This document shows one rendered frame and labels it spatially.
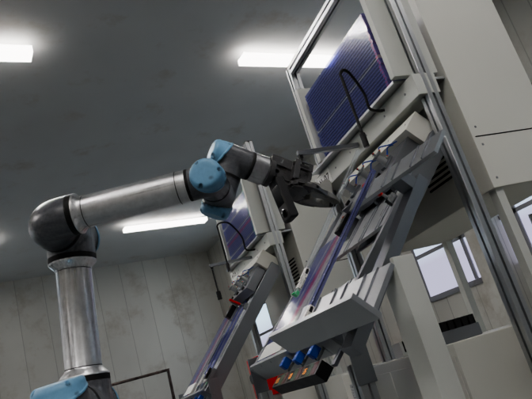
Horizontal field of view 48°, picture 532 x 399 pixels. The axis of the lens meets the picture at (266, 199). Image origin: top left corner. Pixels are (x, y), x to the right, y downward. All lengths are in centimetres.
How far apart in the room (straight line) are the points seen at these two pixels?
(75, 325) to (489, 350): 103
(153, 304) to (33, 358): 198
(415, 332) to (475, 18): 123
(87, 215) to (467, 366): 100
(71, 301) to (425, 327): 81
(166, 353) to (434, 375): 887
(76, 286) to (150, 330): 854
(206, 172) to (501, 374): 91
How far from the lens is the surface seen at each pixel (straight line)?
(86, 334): 150
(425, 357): 131
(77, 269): 153
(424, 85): 186
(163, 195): 136
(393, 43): 193
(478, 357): 167
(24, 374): 959
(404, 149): 181
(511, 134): 201
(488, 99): 203
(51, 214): 143
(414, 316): 130
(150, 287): 1021
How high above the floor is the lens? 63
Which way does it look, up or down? 17 degrees up
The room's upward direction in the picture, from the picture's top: 17 degrees counter-clockwise
